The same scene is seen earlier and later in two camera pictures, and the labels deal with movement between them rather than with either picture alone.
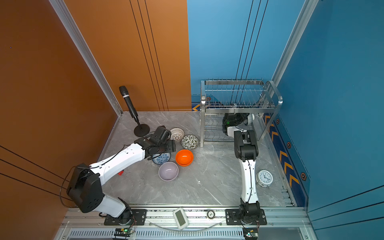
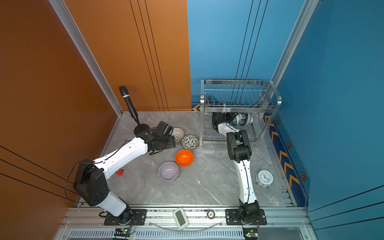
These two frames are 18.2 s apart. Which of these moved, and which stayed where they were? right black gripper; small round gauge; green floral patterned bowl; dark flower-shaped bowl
Moved: right black gripper
Stayed: small round gauge; dark flower-shaped bowl; green floral patterned bowl
